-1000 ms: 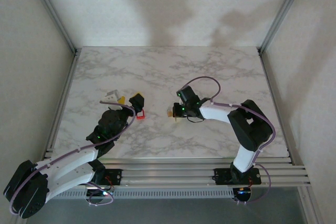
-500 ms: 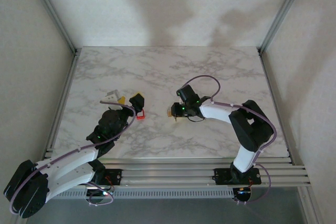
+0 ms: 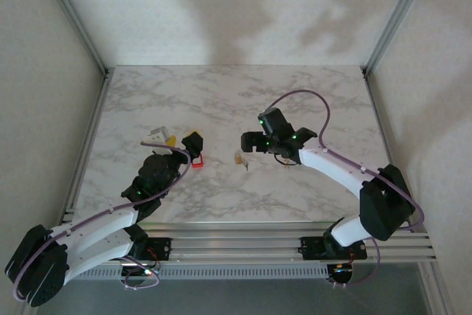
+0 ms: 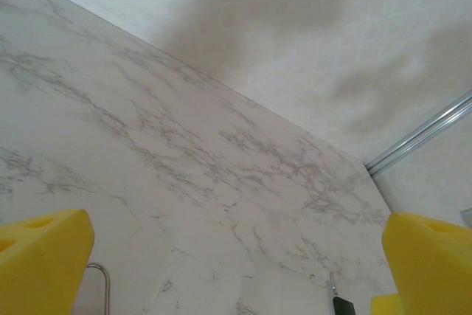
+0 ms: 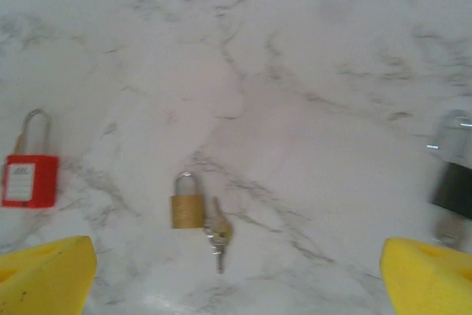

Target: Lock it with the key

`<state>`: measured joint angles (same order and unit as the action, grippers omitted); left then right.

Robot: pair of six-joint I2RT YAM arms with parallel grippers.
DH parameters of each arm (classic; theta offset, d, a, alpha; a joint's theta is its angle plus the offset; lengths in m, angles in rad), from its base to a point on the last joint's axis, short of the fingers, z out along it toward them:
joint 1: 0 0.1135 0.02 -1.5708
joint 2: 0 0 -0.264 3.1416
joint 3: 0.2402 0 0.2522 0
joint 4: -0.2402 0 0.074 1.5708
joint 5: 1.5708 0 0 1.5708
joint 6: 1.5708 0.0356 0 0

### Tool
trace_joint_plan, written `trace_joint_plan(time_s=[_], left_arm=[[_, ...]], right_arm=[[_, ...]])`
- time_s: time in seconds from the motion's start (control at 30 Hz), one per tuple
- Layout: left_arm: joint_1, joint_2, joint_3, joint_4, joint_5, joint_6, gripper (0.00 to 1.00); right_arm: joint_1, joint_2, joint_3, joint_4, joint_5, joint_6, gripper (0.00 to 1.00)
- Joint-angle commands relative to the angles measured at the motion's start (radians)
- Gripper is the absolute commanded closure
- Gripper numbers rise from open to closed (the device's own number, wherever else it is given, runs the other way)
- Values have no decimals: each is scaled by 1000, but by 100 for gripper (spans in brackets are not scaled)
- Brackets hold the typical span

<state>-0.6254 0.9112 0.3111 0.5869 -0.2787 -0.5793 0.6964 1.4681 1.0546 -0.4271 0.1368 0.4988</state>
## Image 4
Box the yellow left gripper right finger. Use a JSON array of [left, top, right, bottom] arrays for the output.
[[371, 211, 472, 315]]

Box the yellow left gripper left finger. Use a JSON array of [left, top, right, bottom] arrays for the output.
[[0, 208, 95, 315]]

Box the small brass padlock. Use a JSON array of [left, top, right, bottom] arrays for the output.
[[83, 261, 112, 315]]

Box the aluminium frame post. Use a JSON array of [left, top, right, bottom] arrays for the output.
[[367, 89, 472, 178]]

